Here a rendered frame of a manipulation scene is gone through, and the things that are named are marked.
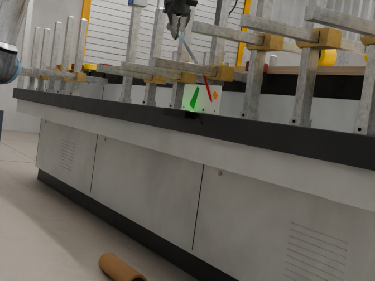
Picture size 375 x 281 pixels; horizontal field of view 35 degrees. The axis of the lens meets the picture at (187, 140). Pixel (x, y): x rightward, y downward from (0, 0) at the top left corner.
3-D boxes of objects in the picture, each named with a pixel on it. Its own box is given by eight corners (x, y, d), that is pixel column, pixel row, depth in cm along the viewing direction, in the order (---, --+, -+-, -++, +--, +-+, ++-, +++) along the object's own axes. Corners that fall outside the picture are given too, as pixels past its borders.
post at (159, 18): (144, 119, 251) (159, 6, 249) (141, 118, 254) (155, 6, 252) (152, 120, 253) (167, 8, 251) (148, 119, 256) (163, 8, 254)
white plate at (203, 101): (216, 115, 200) (220, 85, 199) (180, 110, 222) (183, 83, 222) (218, 115, 200) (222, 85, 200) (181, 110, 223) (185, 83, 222)
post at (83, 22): (71, 101, 338) (82, 18, 336) (70, 101, 341) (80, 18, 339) (77, 102, 340) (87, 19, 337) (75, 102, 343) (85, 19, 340)
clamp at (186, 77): (183, 81, 222) (185, 68, 222) (167, 81, 233) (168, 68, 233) (197, 83, 225) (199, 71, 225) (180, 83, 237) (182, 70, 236)
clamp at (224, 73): (220, 80, 200) (222, 64, 200) (200, 78, 212) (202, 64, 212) (234, 82, 203) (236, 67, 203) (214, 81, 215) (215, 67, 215)
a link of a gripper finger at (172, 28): (169, 39, 224) (172, 15, 224) (176, 39, 219) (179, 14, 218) (162, 38, 223) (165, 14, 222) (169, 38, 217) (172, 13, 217)
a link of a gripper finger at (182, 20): (176, 41, 226) (179, 17, 225) (183, 40, 220) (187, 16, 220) (169, 39, 224) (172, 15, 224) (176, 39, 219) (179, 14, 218)
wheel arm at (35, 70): (33, 74, 322) (34, 66, 321) (31, 74, 325) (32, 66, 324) (107, 85, 343) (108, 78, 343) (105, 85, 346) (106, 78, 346)
